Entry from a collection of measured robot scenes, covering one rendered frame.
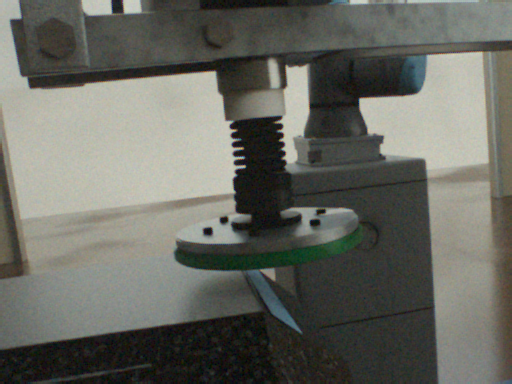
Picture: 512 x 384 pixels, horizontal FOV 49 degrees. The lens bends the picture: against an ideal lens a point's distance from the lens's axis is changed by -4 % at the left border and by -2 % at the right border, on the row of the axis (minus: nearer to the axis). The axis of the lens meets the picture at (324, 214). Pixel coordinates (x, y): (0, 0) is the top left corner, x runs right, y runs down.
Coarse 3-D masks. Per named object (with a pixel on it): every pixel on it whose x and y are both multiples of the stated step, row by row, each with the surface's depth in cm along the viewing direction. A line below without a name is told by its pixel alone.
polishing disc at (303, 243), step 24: (240, 216) 67; (288, 216) 64; (312, 216) 67; (336, 216) 66; (192, 240) 59; (216, 240) 58; (240, 240) 57; (264, 240) 56; (288, 240) 56; (312, 240) 57; (336, 240) 59; (360, 240) 63; (192, 264) 58; (216, 264) 56; (240, 264) 55; (264, 264) 55; (288, 264) 56
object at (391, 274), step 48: (336, 192) 148; (384, 192) 152; (384, 240) 153; (288, 288) 162; (336, 288) 152; (384, 288) 155; (432, 288) 159; (336, 336) 154; (384, 336) 157; (432, 336) 161
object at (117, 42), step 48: (48, 48) 46; (96, 48) 50; (144, 48) 52; (192, 48) 54; (240, 48) 56; (288, 48) 58; (336, 48) 60; (384, 48) 66; (432, 48) 72; (480, 48) 79
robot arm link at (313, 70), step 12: (348, 60) 153; (312, 72) 158; (324, 72) 156; (336, 72) 155; (348, 72) 153; (312, 84) 159; (324, 84) 157; (336, 84) 156; (348, 84) 155; (312, 96) 160; (324, 96) 158; (336, 96) 157; (348, 96) 158; (360, 96) 158
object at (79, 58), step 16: (32, 0) 46; (48, 0) 46; (64, 0) 47; (80, 0) 47; (32, 16) 46; (48, 16) 46; (64, 16) 47; (80, 16) 47; (32, 32) 46; (80, 32) 48; (32, 48) 46; (80, 48) 48; (32, 64) 46; (48, 64) 47; (64, 64) 47; (80, 64) 48
